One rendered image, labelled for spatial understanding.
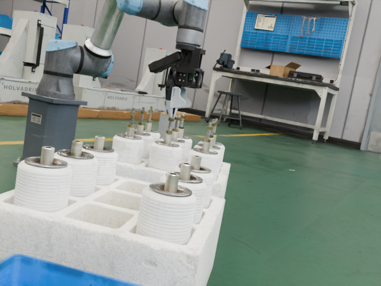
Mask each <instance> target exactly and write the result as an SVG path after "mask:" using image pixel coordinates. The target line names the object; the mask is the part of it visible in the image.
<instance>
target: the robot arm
mask: <svg viewBox="0 0 381 286"><path fill-rule="evenodd" d="M208 1H209V0H105V2H104V5H103V8H102V10H101V13H100V15H99V18H98V21H97V23H96V26H95V29H94V31H93V33H92V36H91V38H90V39H88V40H86V41H85V44H84V46H80V45H78V42H77V41H70V40H54V39H51V40H49V41H48V42H47V45H46V50H45V51H46V52H45V61H44V70H43V76H42V78H41V80H40V83H39V85H38V87H37V89H36V94H37V95H41V96H47V97H50V98H57V99H67V100H75V93H74V86H73V75H74V74H80V75H87V76H91V77H95V78H96V77H99V78H103V77H106V76H107V75H108V74H109V73H110V72H111V70H112V67H113V62H114V57H113V54H112V50H111V45H112V43H113V41H114V38H115V36H116V33H117V31H118V28H119V26H120V24H121V21H122V19H123V17H124V14H125V13H127V14H128V15H135V16H138V17H142V18H145V19H149V20H153V21H156V22H159V23H160V24H161V25H163V26H167V27H174V26H178V29H177V35H176V43H177V44H176V46H175V49H178V50H181V52H179V51H177V52H175V53H173V54H171V55H169V56H166V57H164V58H161V59H160V60H157V61H154V62H152V63H150V64H148V67H149V70H150V72H151V73H155V74H157V73H160V72H162V71H163V70H166V69H168V68H170V70H169V74H168V78H167V83H166V105H167V111H168V114H169V117H172V114H173V117H175V115H176V113H177V110H178V108H189V107H190V106H191V105H192V102H191V100H189V99H188V98H187V90H186V89H185V88H184V87H189V88H193V89H195V88H197V89H201V88H202V82H203V78H204V71H202V69H200V68H201V61H202V55H205V52H206V50H203V49H201V48H198V47H200V46H201V43H202V36H203V32H204V26H205V20H206V13H207V10H208ZM201 76H202V80H201ZM200 82H201V84H200ZM175 86H176V87H175Z"/></svg>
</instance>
